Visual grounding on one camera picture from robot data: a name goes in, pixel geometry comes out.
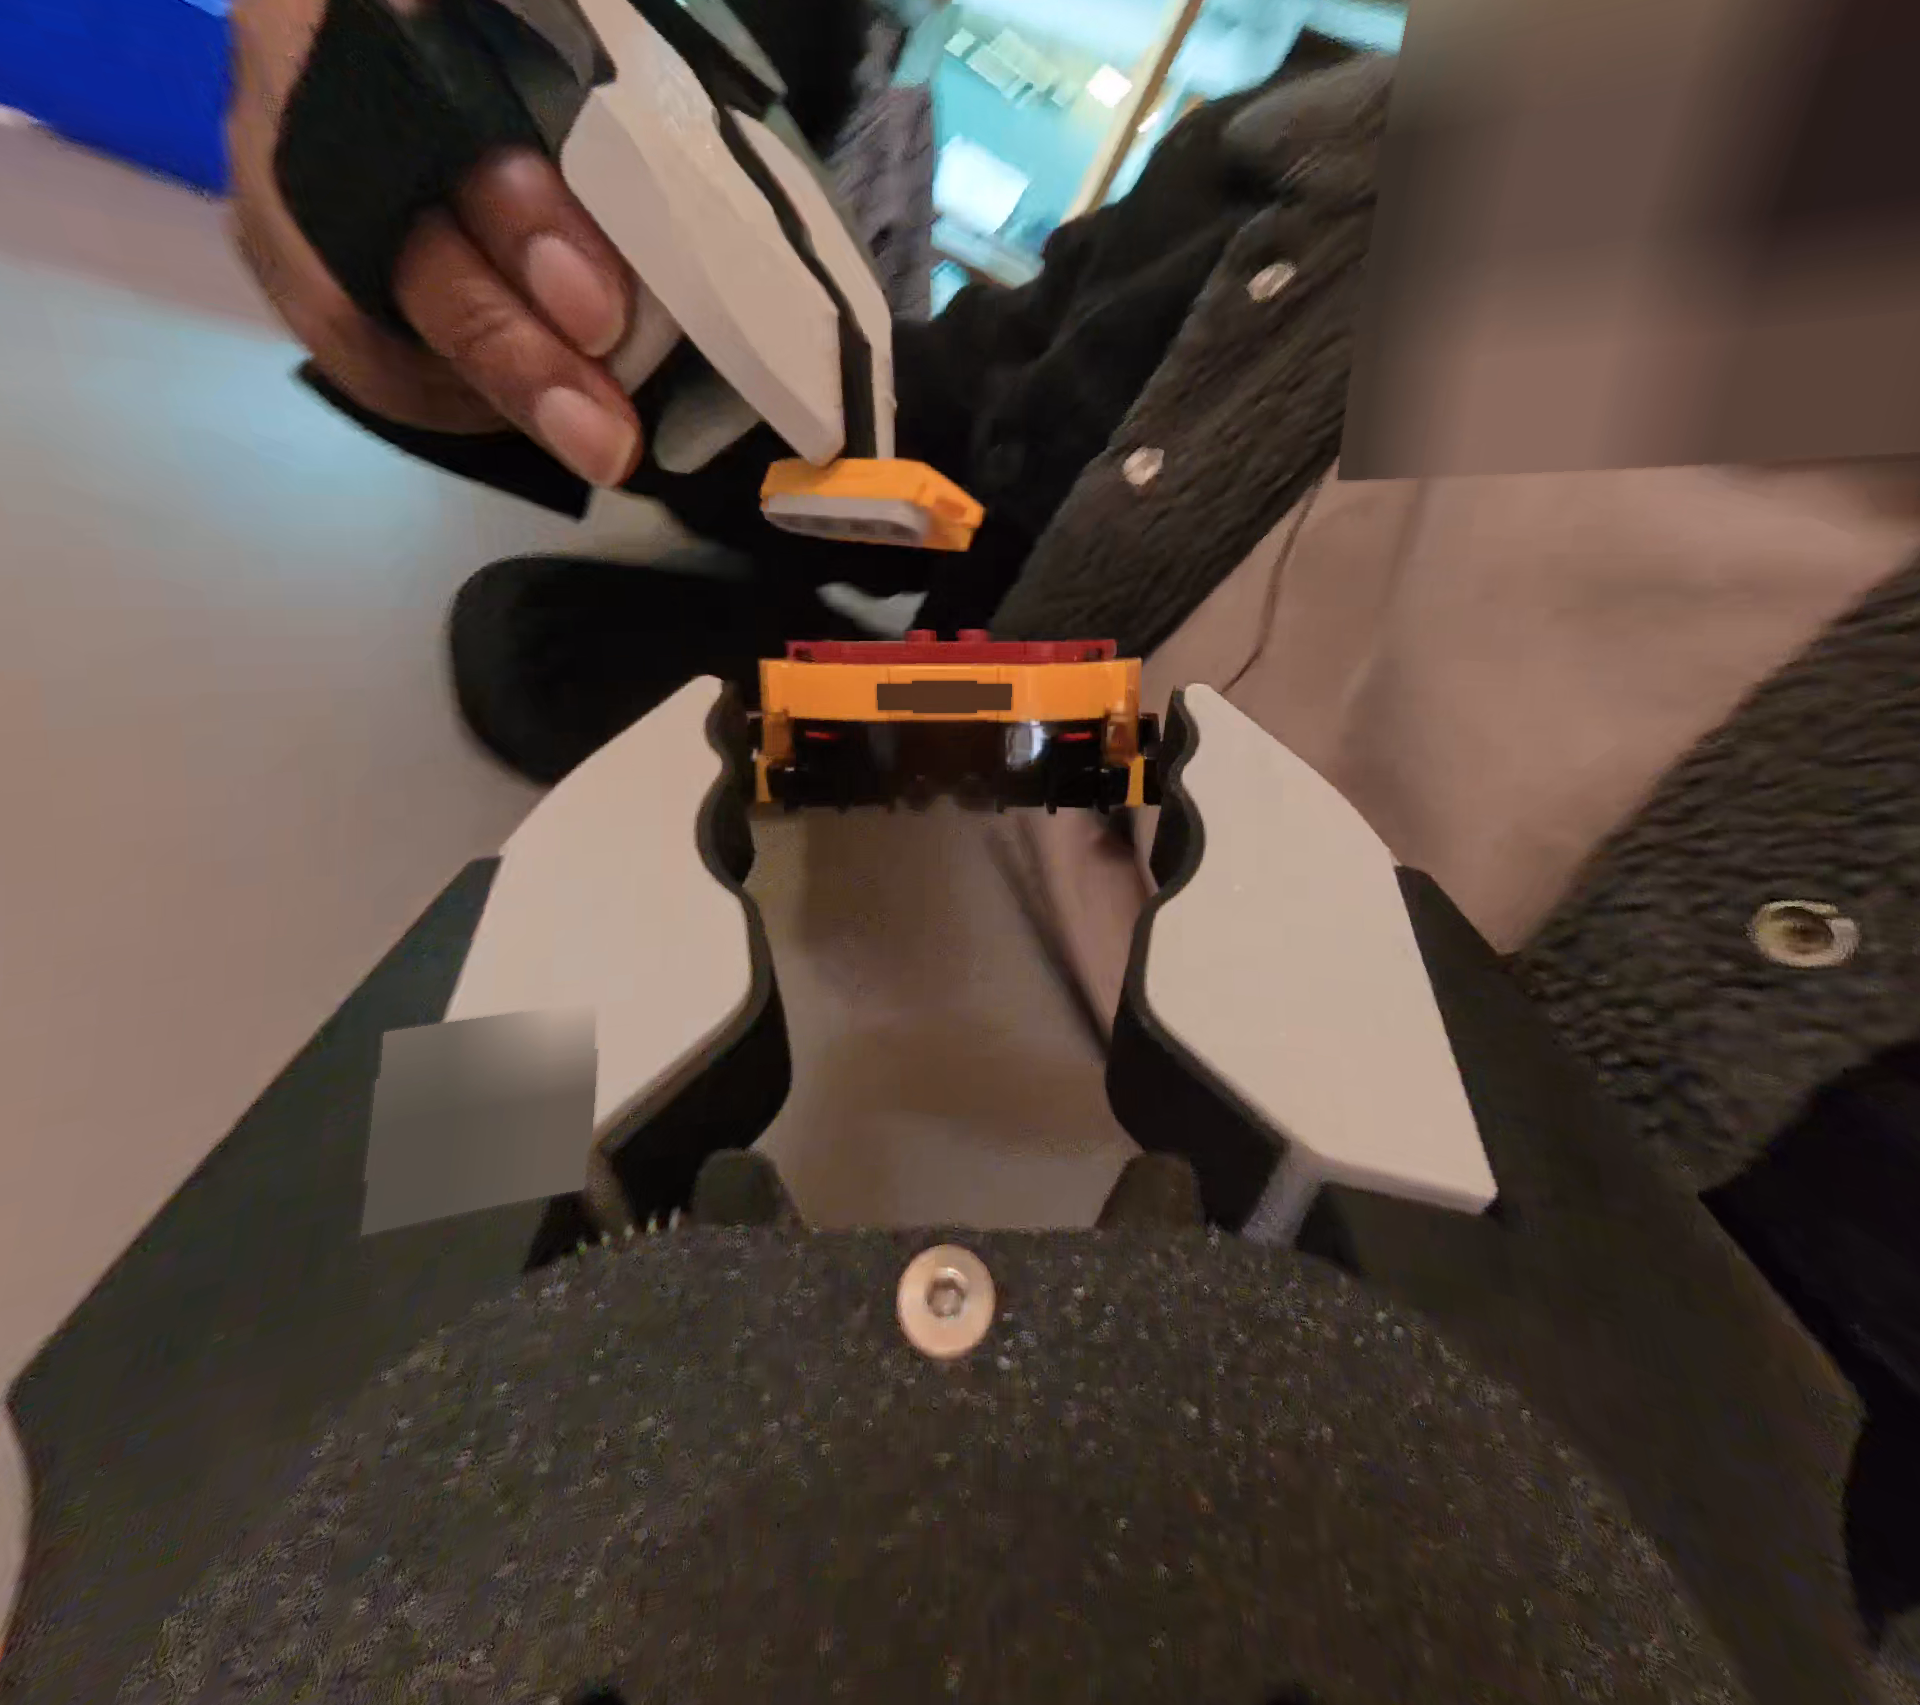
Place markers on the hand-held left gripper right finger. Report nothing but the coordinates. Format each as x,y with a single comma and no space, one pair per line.
1320,986

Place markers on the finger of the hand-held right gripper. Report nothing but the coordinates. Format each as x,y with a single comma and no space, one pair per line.
861,312
705,234

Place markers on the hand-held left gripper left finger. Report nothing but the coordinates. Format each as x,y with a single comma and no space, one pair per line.
628,896

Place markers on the orange curved lego piece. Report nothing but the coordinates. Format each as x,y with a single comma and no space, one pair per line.
901,485

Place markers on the orange black lego assembly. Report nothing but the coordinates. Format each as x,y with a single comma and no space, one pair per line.
809,693

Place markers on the person's right hand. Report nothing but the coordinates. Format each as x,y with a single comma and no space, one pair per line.
495,294

